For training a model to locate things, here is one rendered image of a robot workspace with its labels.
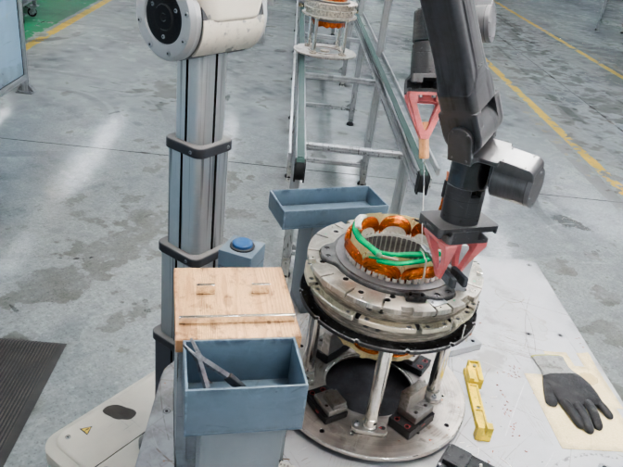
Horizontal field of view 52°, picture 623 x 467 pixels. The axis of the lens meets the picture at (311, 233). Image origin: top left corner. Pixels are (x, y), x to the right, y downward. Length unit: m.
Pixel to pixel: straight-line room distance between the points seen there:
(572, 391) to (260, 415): 0.78
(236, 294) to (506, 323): 0.81
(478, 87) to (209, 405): 0.55
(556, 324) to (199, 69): 1.06
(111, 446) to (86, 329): 0.92
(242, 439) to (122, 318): 1.88
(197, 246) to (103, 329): 1.37
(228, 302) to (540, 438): 0.68
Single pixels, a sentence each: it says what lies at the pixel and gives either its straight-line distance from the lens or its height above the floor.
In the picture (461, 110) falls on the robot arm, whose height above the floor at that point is 1.44.
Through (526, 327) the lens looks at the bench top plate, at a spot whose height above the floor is 0.78.
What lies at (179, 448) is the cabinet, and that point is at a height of 0.84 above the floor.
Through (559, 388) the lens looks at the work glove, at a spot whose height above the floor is 0.80.
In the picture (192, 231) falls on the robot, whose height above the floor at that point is 0.98.
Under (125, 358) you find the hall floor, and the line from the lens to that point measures 2.61.
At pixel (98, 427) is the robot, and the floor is 0.26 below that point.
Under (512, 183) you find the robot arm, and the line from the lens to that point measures 0.90.
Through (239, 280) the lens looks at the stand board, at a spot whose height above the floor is 1.06.
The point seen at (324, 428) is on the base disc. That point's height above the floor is 0.80.
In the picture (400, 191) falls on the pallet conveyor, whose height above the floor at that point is 0.51.
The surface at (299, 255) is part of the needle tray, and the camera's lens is 1.49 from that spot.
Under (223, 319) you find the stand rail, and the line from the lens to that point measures 0.99.
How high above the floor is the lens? 1.67
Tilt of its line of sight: 28 degrees down
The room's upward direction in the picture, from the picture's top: 8 degrees clockwise
